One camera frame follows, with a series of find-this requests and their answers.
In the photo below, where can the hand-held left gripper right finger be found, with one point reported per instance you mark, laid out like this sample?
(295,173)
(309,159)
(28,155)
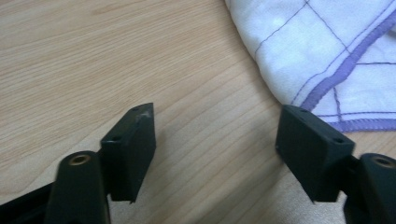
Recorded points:
(311,155)

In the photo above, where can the white cloth with purple grid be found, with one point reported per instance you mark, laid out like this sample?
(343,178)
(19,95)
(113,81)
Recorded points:
(317,53)

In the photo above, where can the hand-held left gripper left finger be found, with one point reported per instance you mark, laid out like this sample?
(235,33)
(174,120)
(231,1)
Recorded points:
(130,155)

